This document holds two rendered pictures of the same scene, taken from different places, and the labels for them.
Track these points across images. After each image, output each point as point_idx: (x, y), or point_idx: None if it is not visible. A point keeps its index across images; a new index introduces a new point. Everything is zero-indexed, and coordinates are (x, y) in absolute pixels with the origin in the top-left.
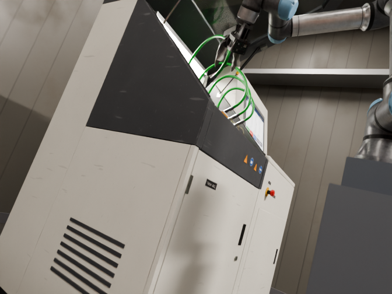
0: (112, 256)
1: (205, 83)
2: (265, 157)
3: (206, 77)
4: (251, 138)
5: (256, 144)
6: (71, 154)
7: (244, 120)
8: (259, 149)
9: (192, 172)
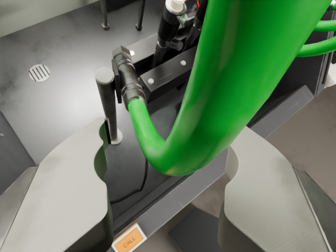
0: None
1: (104, 98)
2: (316, 93)
3: (99, 87)
4: (326, 34)
5: (324, 58)
6: None
7: (332, 9)
8: (322, 70)
9: None
